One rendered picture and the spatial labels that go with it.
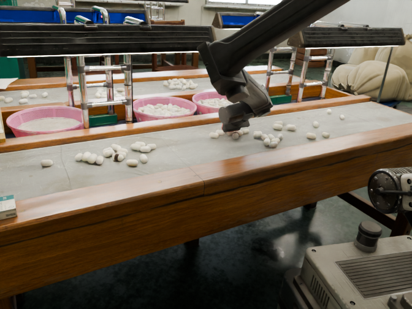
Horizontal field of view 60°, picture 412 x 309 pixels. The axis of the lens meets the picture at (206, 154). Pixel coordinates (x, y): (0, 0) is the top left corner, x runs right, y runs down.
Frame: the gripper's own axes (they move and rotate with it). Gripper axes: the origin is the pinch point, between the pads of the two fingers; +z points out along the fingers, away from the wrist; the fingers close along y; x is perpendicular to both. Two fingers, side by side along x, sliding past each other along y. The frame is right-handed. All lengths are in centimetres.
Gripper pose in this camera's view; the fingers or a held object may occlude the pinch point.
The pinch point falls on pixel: (223, 128)
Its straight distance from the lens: 131.1
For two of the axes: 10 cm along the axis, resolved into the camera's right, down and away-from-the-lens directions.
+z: -4.2, 3.0, 8.6
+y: -8.6, 1.6, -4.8
